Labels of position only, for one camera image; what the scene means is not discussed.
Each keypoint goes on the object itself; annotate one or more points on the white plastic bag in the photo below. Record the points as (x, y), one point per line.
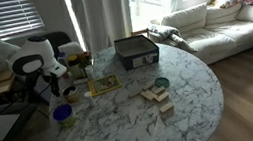
(70, 48)

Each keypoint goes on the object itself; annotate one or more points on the wooden chair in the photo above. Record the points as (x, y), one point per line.
(139, 32)

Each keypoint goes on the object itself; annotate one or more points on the white window blinds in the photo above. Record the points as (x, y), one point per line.
(7, 14)

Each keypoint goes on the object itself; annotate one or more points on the grey white blanket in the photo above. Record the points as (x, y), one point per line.
(166, 32)

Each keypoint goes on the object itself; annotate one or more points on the white sofa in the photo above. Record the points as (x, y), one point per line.
(228, 31)

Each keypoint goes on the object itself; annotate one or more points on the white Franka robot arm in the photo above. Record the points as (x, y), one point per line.
(34, 50)

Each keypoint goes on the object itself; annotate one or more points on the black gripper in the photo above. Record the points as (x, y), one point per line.
(52, 79)

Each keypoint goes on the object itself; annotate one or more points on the yellow dog book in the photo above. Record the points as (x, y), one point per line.
(104, 84)

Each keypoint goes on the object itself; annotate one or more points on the blue lidded can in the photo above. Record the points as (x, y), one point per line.
(63, 114)

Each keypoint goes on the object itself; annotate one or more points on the green round lid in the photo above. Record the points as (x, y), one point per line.
(162, 82)

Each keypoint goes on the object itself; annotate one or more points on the yellow capped dark bottle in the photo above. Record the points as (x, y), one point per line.
(73, 63)

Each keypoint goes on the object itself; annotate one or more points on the black office chair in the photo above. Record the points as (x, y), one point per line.
(58, 40)

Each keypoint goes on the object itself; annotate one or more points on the wooden block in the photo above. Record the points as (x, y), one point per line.
(158, 89)
(148, 94)
(166, 107)
(162, 96)
(148, 85)
(135, 93)

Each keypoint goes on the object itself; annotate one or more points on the white capped jar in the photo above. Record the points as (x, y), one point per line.
(89, 72)

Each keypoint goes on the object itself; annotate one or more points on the dark blue open box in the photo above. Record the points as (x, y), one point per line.
(137, 50)

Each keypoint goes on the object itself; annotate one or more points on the green bottle red cap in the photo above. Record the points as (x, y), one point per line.
(84, 57)

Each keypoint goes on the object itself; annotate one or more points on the white curtain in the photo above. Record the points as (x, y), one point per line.
(101, 15)

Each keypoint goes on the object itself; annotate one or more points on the blue capped white bottle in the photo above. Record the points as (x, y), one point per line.
(62, 58)

